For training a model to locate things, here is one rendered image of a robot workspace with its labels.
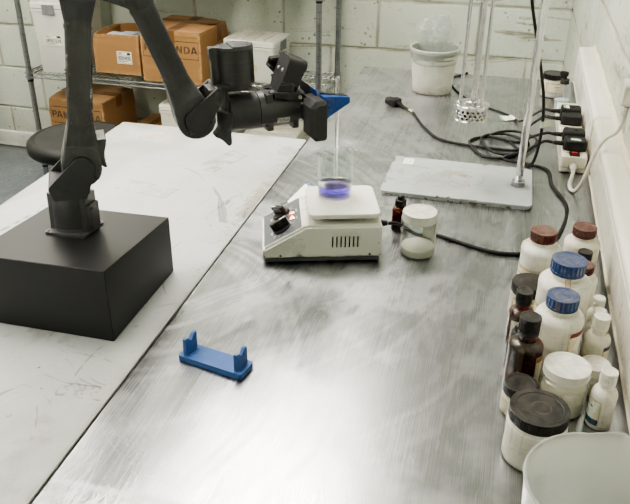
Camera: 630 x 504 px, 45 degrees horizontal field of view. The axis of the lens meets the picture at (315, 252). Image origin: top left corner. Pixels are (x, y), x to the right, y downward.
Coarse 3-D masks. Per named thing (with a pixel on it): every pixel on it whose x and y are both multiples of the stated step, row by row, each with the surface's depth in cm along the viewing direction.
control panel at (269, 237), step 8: (296, 200) 135; (296, 208) 132; (264, 216) 137; (272, 216) 135; (288, 216) 131; (296, 216) 129; (264, 224) 134; (296, 224) 127; (264, 232) 131; (272, 232) 129; (288, 232) 126; (264, 240) 128; (272, 240) 127
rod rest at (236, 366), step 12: (192, 336) 103; (192, 348) 104; (204, 348) 104; (180, 360) 103; (192, 360) 102; (204, 360) 102; (216, 360) 102; (228, 360) 102; (240, 360) 100; (216, 372) 101; (228, 372) 100; (240, 372) 100
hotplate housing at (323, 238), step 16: (304, 208) 131; (304, 224) 126; (320, 224) 125; (336, 224) 125; (352, 224) 125; (368, 224) 125; (384, 224) 134; (288, 240) 125; (304, 240) 126; (320, 240) 126; (336, 240) 126; (352, 240) 126; (368, 240) 126; (272, 256) 127; (288, 256) 127; (304, 256) 127; (320, 256) 128; (336, 256) 128; (352, 256) 128; (368, 256) 128
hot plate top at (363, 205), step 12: (312, 192) 132; (360, 192) 132; (372, 192) 132; (312, 204) 128; (324, 204) 128; (336, 204) 128; (348, 204) 128; (360, 204) 128; (372, 204) 128; (312, 216) 124; (324, 216) 124; (336, 216) 124; (348, 216) 125; (360, 216) 125; (372, 216) 125
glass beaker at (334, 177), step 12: (324, 156) 130; (348, 156) 129; (324, 168) 126; (336, 168) 125; (348, 168) 126; (324, 180) 127; (336, 180) 126; (348, 180) 127; (324, 192) 128; (336, 192) 127; (348, 192) 128
